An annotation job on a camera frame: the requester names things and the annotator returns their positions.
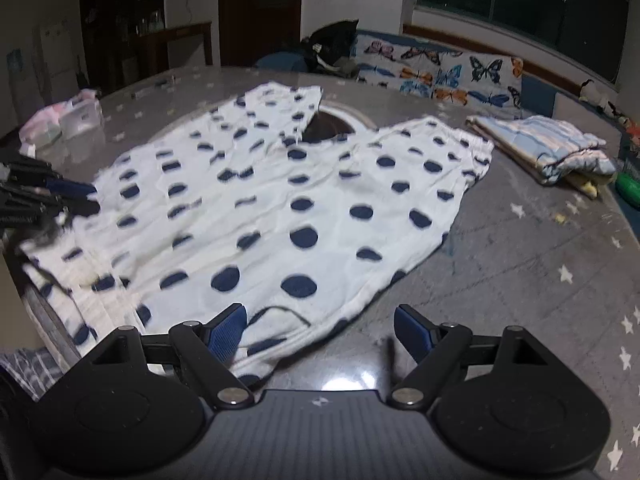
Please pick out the green-framed window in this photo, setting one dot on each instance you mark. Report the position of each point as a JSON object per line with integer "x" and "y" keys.
{"x": 525, "y": 0}

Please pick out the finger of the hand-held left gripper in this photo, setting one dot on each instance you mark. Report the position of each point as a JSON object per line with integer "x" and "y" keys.
{"x": 82, "y": 207}
{"x": 70, "y": 187}

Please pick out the blue plaid cloth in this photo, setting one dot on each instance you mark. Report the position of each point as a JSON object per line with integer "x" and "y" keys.
{"x": 30, "y": 372}

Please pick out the folded blue striped blanket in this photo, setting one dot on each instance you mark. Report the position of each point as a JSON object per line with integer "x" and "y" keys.
{"x": 545, "y": 147}

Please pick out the dark wooden cabinet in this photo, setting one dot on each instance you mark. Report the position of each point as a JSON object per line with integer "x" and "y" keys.
{"x": 145, "y": 25}

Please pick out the dark wooden door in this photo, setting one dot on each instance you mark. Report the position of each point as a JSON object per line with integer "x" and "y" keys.
{"x": 260, "y": 10}

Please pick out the black bag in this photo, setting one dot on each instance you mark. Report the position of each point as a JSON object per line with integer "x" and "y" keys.
{"x": 332, "y": 45}

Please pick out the white and black plush toy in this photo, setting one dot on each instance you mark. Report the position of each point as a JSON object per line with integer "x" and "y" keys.
{"x": 597, "y": 95}

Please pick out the green round cushion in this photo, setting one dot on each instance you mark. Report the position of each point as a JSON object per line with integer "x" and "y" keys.
{"x": 629, "y": 187}

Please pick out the pink and white packet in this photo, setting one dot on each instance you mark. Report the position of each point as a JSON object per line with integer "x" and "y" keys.
{"x": 65, "y": 117}

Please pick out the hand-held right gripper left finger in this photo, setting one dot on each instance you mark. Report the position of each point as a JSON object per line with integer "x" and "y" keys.
{"x": 227, "y": 332}

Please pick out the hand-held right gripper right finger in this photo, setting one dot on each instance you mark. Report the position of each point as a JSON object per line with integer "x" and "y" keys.
{"x": 410, "y": 332}

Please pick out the yellow folded cloth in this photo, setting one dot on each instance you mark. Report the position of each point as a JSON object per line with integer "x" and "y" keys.
{"x": 592, "y": 186}

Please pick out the white polka dot garment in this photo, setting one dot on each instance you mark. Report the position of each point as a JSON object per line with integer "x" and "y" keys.
{"x": 250, "y": 200}

